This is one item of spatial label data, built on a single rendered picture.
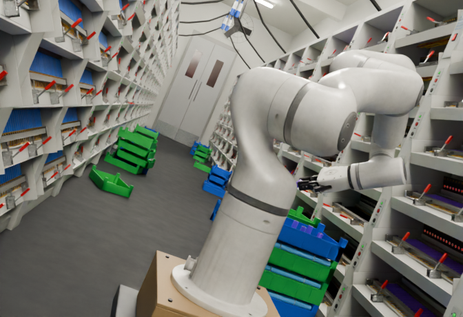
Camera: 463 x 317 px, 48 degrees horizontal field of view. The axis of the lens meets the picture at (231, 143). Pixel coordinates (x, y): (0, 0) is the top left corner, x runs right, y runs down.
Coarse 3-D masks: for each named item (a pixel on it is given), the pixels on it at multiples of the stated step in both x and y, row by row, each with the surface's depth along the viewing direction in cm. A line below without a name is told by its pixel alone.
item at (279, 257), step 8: (272, 256) 167; (280, 256) 168; (288, 256) 169; (296, 256) 169; (272, 264) 168; (280, 264) 169; (288, 264) 169; (296, 264) 170; (304, 264) 171; (312, 264) 171; (320, 264) 172; (336, 264) 174; (296, 272) 170; (304, 272) 171; (312, 272) 172; (320, 272) 173; (328, 272) 173; (320, 280) 173; (328, 280) 174
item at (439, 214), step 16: (400, 192) 208; (416, 192) 205; (432, 192) 209; (448, 192) 201; (400, 208) 199; (416, 208) 186; (432, 208) 185; (448, 208) 179; (432, 224) 174; (448, 224) 164
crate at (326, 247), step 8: (288, 224) 189; (304, 224) 190; (320, 224) 191; (280, 232) 167; (288, 232) 168; (296, 232) 168; (304, 232) 169; (312, 232) 192; (280, 240) 167; (288, 240) 168; (296, 240) 169; (304, 240) 169; (312, 240) 170; (320, 240) 171; (328, 240) 185; (344, 240) 173; (304, 248) 170; (312, 248) 171; (320, 248) 171; (328, 248) 172; (336, 248) 173; (344, 248) 174; (328, 256) 172; (336, 256) 173
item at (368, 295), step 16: (368, 272) 209; (384, 272) 210; (352, 288) 208; (368, 288) 205; (384, 288) 198; (400, 288) 201; (416, 288) 195; (368, 304) 191; (384, 304) 188; (400, 304) 183; (416, 304) 185; (432, 304) 183
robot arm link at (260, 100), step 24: (264, 72) 93; (240, 96) 92; (264, 96) 90; (288, 96) 88; (240, 120) 92; (264, 120) 91; (240, 144) 91; (264, 144) 93; (240, 168) 91; (264, 168) 89; (240, 192) 90; (264, 192) 88; (288, 192) 90
